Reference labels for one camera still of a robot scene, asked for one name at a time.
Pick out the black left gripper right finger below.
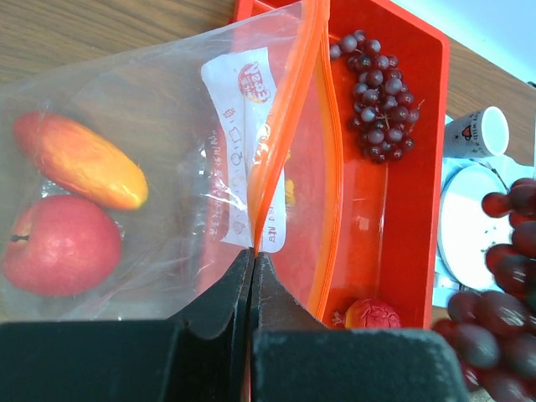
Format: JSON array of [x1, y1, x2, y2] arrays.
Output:
[[250, 253, 469, 401]]

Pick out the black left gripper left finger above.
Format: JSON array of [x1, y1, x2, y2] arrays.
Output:
[[1, 250, 254, 401]]

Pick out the yellow orange segments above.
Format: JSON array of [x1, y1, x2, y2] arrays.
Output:
[[259, 125, 298, 209]]

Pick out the red apple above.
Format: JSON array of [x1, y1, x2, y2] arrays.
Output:
[[2, 195, 122, 296]]

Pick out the clear zip top bag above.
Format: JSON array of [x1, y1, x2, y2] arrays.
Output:
[[1, 1, 327, 322]]

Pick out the dark purple grape bunch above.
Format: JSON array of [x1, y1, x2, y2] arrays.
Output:
[[432, 178, 535, 401]]

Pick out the red yellow mango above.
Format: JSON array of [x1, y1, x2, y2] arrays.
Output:
[[13, 111, 148, 210]]

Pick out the red pomegranate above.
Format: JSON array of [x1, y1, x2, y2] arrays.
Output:
[[332, 298, 401, 329]]

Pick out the red plastic tray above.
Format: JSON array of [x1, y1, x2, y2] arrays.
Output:
[[248, 1, 449, 328]]

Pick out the round blue yellow plate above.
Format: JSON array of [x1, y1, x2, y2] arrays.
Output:
[[435, 162, 520, 290]]

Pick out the white grey mug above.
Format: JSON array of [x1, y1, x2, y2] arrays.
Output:
[[443, 106, 510, 158]]

